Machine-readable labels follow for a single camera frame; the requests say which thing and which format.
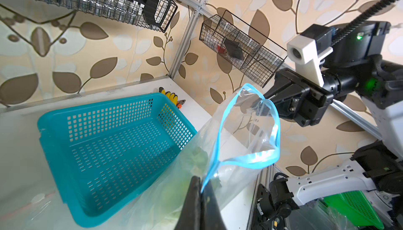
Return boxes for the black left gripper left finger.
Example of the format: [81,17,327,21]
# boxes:
[174,176,202,230]

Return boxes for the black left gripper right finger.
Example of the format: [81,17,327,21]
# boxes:
[200,182,226,230]

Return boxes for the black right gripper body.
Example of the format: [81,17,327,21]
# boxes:
[264,68,335,127]

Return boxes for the clear blue-zip zipper bag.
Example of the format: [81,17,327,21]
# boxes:
[108,83,281,230]

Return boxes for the pink dotted zipper bag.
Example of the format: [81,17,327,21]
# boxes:
[1,191,77,230]

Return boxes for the small chinese cabbage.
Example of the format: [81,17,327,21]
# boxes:
[152,147,222,228]

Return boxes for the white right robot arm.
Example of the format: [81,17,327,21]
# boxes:
[258,21,403,218]

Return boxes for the dark tool in basket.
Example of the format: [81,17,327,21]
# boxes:
[224,39,244,60]

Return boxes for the teal perforated plastic basket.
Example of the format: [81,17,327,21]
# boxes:
[37,93,196,228]

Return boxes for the yellow black work glove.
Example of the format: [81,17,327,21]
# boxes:
[158,87,178,105]

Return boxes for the green mesh basket outside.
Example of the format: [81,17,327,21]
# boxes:
[324,191,385,230]

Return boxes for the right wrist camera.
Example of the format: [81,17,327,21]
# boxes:
[287,24,333,87]

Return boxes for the black wire basket right wall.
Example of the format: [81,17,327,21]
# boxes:
[199,10,287,87]

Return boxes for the black corrugated cable conduit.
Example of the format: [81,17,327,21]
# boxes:
[330,0,403,46]

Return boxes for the orange handled pliers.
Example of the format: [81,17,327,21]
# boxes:
[176,99,186,109]

